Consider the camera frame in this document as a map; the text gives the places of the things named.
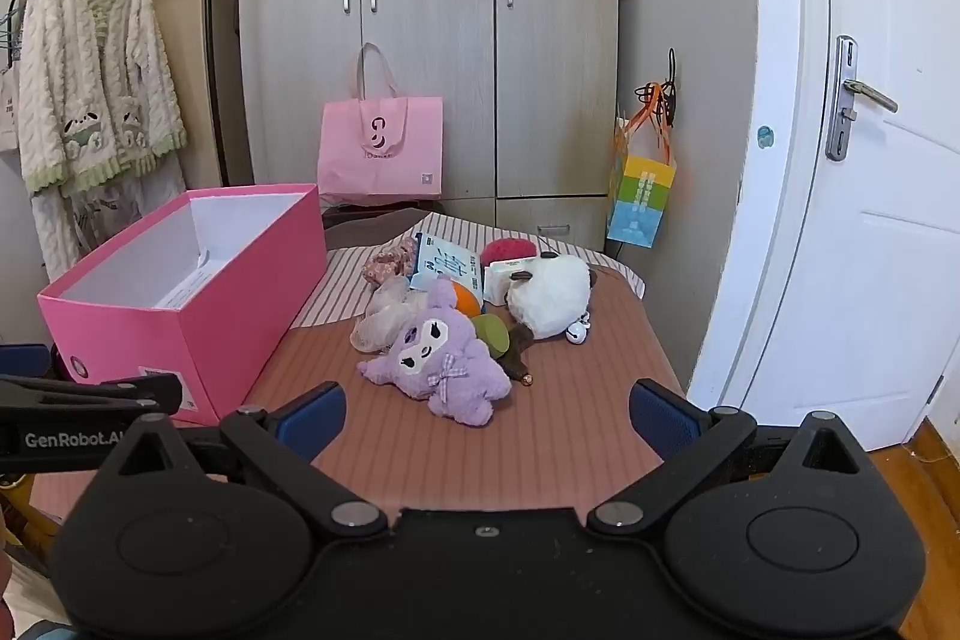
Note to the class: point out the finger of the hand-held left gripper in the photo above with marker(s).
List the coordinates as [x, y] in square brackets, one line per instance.
[22, 361]
[90, 396]

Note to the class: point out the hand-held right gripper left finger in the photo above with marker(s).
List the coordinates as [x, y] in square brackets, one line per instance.
[315, 419]

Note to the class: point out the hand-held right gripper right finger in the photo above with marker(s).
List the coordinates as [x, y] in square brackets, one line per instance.
[660, 415]

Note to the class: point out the white sheer soft bundle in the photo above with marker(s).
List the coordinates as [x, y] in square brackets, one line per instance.
[382, 317]

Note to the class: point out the pink cardboard box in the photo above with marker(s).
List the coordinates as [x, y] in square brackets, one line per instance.
[225, 325]

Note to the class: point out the purple plush toy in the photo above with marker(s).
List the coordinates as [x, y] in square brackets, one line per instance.
[442, 370]

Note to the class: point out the white tissue pack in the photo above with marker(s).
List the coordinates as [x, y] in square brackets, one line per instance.
[496, 284]

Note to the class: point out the orange soft ball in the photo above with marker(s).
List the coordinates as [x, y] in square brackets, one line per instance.
[466, 301]

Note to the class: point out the striped white cloth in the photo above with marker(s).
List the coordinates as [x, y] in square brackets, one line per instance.
[345, 287]

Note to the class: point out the printed paper sheet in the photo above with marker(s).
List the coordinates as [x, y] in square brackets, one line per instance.
[187, 287]

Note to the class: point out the white plush toy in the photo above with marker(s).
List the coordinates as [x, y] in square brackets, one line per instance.
[551, 299]

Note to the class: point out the floral scrunchie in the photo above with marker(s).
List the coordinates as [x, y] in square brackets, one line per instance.
[386, 265]

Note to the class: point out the pale fleece pants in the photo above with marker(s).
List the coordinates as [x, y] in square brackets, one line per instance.
[112, 212]

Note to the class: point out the blue and white packet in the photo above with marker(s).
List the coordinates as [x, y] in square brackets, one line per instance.
[446, 265]

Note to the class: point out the colourful gift bag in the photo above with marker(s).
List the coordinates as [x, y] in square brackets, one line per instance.
[637, 197]

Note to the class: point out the red fluffy pom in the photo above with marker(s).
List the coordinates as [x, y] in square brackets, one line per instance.
[506, 250]

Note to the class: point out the white door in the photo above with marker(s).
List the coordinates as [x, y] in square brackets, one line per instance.
[885, 272]

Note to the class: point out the pink tote bag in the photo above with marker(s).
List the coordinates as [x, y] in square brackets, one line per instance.
[382, 153]

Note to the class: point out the cream knitted cardigan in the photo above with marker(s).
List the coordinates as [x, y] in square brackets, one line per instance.
[90, 85]

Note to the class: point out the small round door sticker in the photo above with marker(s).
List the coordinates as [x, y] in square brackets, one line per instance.
[765, 136]

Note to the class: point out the orange ribbon bundle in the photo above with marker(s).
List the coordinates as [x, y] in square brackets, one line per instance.
[652, 100]

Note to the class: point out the light wooden board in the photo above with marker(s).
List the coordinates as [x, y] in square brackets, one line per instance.
[180, 48]

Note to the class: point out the grey wooden wardrobe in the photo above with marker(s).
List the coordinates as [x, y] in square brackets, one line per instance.
[435, 85]

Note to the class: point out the wall hook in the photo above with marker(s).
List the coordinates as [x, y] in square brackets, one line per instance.
[672, 66]

